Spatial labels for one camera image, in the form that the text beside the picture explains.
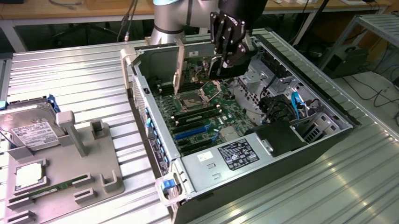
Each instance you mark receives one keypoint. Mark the blue disk caddy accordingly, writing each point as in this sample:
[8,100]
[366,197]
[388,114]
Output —
[53,105]

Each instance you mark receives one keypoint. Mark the silver CPU chip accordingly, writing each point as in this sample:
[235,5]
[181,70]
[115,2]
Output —
[29,175]

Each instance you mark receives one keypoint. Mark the silver chipset heatsink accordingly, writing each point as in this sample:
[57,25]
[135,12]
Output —
[231,134]

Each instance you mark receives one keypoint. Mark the silver disk bay bracket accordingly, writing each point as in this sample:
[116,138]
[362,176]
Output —
[315,130]

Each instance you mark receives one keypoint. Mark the installed black RAM stick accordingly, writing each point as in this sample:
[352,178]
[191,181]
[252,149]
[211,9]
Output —
[199,116]

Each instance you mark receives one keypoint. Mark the black box machine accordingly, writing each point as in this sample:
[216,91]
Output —
[346,63]

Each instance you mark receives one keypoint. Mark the grey parts rack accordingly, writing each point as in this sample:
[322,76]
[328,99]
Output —
[61,168]

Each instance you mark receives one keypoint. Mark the black expansion slot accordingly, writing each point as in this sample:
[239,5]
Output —
[196,147]

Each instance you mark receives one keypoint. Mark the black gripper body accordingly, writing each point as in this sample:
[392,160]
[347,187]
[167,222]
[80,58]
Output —
[243,9]

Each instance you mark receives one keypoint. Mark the metal slat side table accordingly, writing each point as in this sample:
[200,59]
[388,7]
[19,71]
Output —
[380,23]

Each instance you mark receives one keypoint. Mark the CPU socket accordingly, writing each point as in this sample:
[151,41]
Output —
[191,102]

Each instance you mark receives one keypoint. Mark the blue expansion slot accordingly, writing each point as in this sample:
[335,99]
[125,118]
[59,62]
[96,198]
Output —
[191,131]

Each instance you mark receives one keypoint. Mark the wooden desk white frame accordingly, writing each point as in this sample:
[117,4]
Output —
[296,5]
[93,12]

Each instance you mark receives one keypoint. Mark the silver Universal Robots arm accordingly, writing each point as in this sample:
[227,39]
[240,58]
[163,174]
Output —
[168,18]

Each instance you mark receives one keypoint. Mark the open black PC case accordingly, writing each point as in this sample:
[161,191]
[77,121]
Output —
[249,198]

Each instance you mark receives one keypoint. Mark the grey metal frame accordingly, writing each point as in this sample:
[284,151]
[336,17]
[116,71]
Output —
[4,77]

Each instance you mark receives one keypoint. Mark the black plastic air shroud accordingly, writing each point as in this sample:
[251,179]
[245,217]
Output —
[277,137]

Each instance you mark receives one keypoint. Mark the green RAM stick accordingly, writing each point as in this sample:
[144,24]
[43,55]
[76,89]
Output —
[61,185]

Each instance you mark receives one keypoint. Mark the open socket cover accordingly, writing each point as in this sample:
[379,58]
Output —
[215,91]

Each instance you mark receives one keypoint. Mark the silver perforated drive cage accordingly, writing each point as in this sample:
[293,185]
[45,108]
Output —
[259,79]

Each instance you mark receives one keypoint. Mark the green graphics card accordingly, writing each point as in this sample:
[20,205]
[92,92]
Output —
[195,67]

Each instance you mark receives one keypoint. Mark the grey power supply unit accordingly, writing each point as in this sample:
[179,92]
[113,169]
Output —
[217,172]

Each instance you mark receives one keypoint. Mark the green motherboard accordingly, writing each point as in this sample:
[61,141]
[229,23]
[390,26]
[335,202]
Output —
[232,109]

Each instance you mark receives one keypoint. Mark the blue case latch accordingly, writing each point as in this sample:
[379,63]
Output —
[167,183]

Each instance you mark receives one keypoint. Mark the silver hard disk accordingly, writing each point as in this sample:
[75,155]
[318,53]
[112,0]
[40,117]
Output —
[31,133]

